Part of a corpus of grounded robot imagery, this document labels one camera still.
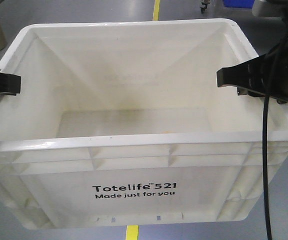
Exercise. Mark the white plastic tote box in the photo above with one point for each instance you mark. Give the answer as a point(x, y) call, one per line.
point(81, 145)

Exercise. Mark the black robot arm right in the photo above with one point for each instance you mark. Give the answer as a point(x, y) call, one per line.
point(252, 77)

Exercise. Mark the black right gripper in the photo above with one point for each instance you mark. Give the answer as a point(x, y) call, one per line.
point(268, 71)

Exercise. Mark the blue plastic bin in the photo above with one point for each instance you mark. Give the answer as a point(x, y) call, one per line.
point(244, 4)

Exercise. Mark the yellow toy burger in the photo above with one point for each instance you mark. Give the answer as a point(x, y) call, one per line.
point(167, 132)

